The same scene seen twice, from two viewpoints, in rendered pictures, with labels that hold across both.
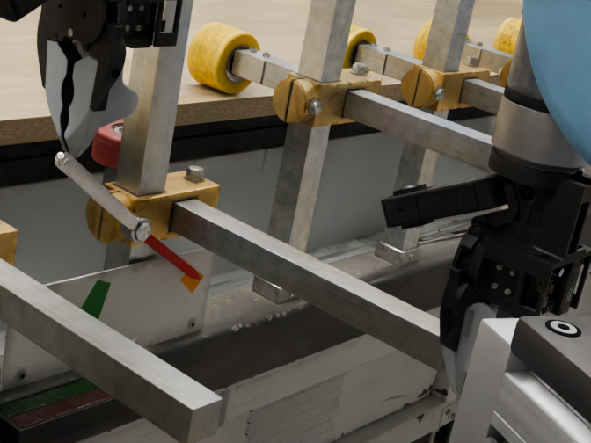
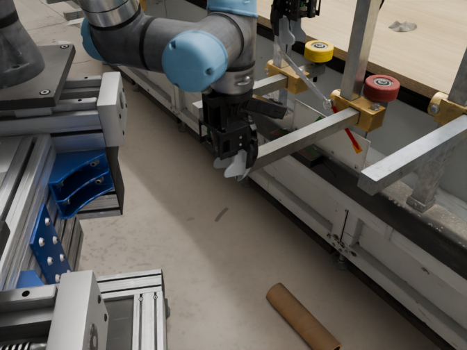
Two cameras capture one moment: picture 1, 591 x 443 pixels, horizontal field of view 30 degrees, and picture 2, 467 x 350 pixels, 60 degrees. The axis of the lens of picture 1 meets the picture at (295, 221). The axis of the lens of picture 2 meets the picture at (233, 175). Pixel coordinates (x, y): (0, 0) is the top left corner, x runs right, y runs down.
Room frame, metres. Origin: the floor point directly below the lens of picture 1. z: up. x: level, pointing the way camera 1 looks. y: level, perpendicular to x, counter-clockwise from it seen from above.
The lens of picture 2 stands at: (1.01, -0.78, 1.35)
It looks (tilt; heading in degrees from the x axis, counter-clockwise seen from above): 39 degrees down; 107
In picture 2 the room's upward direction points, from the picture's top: straight up
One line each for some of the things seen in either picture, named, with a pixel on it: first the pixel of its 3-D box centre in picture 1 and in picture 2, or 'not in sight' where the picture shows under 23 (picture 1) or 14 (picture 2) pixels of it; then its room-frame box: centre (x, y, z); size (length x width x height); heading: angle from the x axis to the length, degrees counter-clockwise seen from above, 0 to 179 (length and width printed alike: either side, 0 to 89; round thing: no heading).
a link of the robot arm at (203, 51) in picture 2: not in sight; (192, 51); (0.80, -0.27, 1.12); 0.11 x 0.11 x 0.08; 84
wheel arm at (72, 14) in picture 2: not in sight; (115, 7); (0.00, 0.81, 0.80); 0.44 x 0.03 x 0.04; 53
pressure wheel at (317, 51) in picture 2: not in sight; (317, 62); (0.92, 0.37, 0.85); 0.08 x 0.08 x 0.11
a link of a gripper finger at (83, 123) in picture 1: (107, 105); (286, 37); (0.86, 0.17, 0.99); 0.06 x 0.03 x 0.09; 143
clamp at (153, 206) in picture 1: (151, 206); (356, 108); (1.04, 0.15, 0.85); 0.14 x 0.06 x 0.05; 143
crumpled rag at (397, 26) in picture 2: not in sight; (404, 24); (1.15, 0.59, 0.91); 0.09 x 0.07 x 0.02; 20
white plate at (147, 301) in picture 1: (117, 313); (326, 135); (0.98, 0.16, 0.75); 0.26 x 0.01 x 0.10; 143
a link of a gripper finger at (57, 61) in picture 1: (83, 94); (296, 35); (0.87, 0.19, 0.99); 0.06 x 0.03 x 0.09; 143
